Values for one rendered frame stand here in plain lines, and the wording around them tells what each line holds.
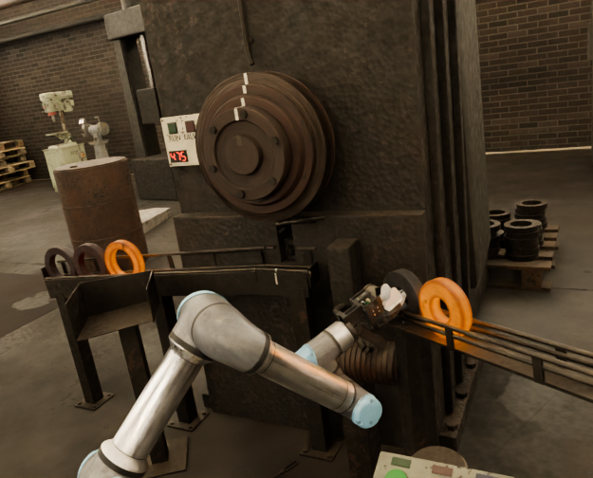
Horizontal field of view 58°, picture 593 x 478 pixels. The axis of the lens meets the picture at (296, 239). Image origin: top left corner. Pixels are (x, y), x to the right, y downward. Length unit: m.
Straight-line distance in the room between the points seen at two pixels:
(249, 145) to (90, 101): 9.41
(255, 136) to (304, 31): 0.37
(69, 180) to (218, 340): 3.49
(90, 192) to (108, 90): 6.26
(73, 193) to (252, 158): 3.02
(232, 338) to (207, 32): 1.16
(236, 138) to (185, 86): 0.45
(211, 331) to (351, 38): 1.00
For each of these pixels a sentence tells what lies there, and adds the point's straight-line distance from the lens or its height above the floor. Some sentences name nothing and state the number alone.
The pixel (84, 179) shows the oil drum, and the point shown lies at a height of 0.79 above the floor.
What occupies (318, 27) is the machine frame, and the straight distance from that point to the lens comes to 1.76.
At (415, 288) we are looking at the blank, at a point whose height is 0.75.
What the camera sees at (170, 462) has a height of 0.01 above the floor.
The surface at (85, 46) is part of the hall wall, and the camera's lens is 10.86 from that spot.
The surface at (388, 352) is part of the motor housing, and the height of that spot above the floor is 0.52.
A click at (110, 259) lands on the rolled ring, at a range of 2.31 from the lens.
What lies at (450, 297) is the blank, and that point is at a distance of 1.34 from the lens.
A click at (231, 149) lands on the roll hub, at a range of 1.65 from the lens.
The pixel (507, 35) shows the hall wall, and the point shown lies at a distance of 7.60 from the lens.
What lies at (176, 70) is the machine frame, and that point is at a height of 1.40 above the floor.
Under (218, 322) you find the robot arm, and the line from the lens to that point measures 1.12.
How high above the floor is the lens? 1.32
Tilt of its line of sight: 17 degrees down
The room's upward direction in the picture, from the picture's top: 8 degrees counter-clockwise
